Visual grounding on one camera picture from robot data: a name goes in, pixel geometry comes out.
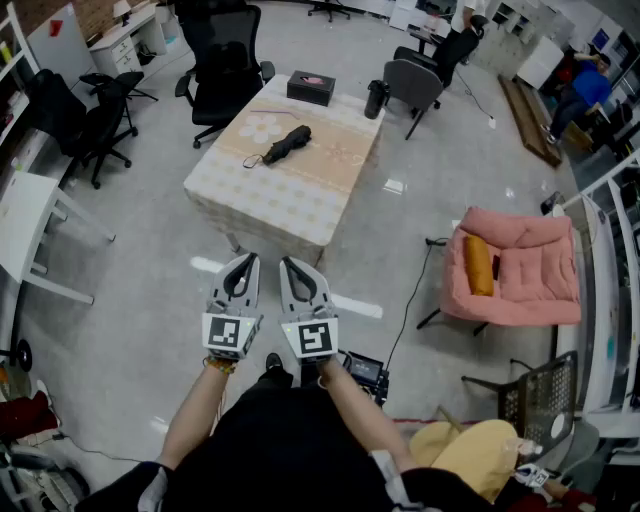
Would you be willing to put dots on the purple straw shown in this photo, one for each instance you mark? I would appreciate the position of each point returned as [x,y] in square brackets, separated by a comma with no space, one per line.
[270,111]

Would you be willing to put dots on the black perforated metal chair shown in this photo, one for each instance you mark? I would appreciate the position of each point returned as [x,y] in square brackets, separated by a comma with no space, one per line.
[542,395]

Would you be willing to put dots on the white side table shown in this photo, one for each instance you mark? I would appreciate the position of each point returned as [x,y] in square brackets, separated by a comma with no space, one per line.
[25,215]

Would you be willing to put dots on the red cloth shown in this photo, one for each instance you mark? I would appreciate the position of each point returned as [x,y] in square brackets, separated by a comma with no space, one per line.
[25,415]

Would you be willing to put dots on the black mesh office chair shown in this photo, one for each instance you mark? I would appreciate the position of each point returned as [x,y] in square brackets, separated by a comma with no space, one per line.
[225,75]

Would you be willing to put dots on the black tissue box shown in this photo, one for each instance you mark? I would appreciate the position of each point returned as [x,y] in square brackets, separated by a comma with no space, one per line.
[310,90]

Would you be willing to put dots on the person's black shirt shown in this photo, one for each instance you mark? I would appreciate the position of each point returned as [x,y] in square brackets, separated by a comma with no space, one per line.
[280,450]

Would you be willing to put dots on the black umbrella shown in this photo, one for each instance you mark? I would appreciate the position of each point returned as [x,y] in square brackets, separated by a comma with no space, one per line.
[287,142]

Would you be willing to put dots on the black electronic box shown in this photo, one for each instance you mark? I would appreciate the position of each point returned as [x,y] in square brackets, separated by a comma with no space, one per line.
[365,372]

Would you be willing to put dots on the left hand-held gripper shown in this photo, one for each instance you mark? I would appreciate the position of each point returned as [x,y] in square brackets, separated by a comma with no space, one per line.
[222,332]

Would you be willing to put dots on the person's right forearm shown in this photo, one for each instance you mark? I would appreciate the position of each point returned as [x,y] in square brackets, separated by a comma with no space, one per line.
[360,410]

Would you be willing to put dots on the padded chair with metal legs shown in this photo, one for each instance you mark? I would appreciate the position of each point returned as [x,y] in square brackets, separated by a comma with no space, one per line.
[412,82]

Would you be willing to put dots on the white desk with drawers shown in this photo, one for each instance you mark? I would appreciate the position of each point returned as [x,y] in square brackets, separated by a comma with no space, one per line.
[125,45]

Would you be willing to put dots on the white metal shelf rack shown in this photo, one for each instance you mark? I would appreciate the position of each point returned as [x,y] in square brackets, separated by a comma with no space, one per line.
[600,280]

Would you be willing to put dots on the table with floral cloth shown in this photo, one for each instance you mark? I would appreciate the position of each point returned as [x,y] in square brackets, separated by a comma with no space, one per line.
[300,200]

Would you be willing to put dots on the pink sofa chair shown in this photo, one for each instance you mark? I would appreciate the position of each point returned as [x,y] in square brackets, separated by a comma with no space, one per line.
[540,280]

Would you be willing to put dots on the white cabinet with red sticker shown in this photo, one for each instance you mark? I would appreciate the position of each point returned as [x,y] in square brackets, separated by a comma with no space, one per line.
[60,45]

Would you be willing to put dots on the black water bottle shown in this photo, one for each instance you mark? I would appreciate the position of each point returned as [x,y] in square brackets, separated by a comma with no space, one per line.
[376,100]

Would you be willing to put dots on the orange cushion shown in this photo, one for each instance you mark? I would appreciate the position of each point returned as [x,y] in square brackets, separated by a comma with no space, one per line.
[479,265]

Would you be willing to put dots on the person's left forearm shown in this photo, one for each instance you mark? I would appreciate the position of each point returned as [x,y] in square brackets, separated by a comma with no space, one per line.
[195,415]

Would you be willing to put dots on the wooden step platform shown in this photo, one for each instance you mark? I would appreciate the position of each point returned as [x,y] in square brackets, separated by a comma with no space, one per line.
[532,120]

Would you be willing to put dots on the small table lamp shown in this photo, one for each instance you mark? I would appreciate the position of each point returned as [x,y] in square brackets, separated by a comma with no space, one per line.
[121,9]

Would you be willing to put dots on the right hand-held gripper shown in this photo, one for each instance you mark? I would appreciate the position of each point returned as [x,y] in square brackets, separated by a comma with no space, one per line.
[312,337]

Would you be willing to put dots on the white shelf unit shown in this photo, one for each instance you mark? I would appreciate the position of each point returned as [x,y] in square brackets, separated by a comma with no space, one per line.
[15,60]

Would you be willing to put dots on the light wooden stool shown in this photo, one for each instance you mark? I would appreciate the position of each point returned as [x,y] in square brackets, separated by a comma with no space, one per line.
[480,460]
[430,445]

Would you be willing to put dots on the clear plastic bottle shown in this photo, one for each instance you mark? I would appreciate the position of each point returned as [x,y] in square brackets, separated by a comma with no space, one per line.
[522,446]

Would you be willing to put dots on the person's black shoe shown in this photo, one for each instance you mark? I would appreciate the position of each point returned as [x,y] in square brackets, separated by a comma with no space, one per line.
[273,361]

